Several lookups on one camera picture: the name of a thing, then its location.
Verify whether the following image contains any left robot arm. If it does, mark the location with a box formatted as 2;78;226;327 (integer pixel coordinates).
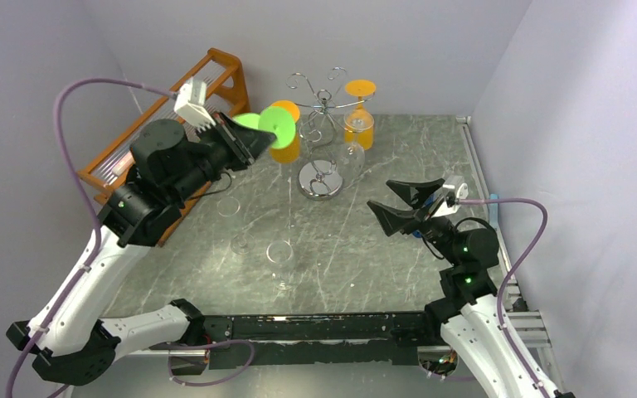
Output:
7;113;279;386

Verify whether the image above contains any clear wine glass handled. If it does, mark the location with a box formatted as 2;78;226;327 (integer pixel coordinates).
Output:
336;135;366;187

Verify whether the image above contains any black base frame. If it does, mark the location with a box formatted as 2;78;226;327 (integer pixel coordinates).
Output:
148;310;512;376

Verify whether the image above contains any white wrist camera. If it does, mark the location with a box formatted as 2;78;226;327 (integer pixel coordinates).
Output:
173;77;216;129
430;176;469;217

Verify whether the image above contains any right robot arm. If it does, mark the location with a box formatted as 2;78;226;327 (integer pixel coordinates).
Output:
367;176;566;397

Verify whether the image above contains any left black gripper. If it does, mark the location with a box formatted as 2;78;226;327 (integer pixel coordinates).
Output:
174;110;279;205

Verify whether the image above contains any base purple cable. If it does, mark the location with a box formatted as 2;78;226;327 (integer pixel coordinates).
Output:
164;339;255;387

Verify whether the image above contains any yellow pink highlighter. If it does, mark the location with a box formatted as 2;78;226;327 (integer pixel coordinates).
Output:
111;152;134;177

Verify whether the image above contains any silver wire glass rack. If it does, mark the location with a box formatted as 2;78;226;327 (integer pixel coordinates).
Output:
285;66;357;201

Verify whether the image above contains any light blue clip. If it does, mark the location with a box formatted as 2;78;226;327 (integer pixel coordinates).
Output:
488;194;500;231

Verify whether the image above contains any orange wooden shelf rack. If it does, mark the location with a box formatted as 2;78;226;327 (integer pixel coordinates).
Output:
78;48;249;246

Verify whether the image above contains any orange goblet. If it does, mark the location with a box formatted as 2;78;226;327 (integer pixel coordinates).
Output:
269;99;300;164
343;79;377;151

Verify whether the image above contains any green plastic goblet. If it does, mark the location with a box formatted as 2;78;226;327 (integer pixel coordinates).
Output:
232;106;296;149

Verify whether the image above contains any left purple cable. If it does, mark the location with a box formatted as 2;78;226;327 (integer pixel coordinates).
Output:
5;77;179;398

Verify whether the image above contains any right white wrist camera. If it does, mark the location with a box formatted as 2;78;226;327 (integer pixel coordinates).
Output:
430;176;469;217

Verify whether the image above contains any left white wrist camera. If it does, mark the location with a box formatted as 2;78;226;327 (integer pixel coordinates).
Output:
173;77;216;129

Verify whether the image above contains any clear wine glass front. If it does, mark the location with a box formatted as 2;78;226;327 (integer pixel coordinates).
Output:
265;240;295;291

